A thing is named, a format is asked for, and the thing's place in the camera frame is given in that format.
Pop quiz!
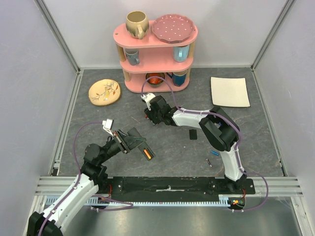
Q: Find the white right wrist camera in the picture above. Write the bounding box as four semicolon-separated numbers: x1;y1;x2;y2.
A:
141;93;155;103

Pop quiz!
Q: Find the pink three-tier shelf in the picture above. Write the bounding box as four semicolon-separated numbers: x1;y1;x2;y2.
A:
113;23;198;93

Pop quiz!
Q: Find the black remote battery cover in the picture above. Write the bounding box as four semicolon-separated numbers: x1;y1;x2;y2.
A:
189;129;197;140

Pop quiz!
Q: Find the light blue mug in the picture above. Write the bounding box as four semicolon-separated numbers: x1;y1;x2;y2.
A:
173;45;189;62

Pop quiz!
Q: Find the orange AAA battery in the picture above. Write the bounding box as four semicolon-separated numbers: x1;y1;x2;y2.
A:
143;149;152;160

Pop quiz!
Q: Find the white square plate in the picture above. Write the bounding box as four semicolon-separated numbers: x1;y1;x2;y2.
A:
210;77;251;108

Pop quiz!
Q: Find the pink dotted plate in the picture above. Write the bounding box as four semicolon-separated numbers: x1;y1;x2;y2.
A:
152;14;196;44

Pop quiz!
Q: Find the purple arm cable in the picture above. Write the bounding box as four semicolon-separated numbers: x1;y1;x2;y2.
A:
36;121;134;236
141;77;270;213

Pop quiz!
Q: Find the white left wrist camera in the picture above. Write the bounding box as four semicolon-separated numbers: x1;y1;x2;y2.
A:
102;119;114;136

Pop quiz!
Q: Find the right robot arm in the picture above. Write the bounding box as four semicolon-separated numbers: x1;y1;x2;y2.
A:
141;93;247;194

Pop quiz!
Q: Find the dark blue mug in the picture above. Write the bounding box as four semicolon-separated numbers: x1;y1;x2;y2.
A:
166;70;187;87

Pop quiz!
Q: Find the slotted cable duct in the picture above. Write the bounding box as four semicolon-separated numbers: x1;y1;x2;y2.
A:
45;194;247;207

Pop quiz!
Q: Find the black remote control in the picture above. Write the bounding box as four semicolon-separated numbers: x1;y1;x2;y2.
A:
127;127;156;161

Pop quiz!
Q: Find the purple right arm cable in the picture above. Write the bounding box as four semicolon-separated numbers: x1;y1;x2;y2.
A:
141;77;270;213

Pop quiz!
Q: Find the grey blue mug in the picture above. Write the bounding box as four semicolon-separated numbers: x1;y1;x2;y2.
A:
125;48;140;66

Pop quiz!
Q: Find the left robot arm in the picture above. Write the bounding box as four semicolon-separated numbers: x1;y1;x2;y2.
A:
26;131;130;236

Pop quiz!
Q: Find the orange red cup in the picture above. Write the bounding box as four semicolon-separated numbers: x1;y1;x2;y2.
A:
148;73;164;85

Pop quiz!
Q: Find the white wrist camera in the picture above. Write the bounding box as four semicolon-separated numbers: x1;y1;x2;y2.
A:
102;119;114;136
141;93;155;103

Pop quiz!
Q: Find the beige bird pattern plate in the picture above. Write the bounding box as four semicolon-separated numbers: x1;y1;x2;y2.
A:
88;79;122;106

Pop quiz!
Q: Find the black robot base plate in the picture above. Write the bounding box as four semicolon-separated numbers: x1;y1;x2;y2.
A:
98;177;255;202

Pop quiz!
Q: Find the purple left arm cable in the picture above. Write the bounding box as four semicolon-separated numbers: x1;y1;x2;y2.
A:
36;121;134;236

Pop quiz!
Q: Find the beige ceramic mug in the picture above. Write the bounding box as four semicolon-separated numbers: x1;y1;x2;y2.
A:
126;11;150;40

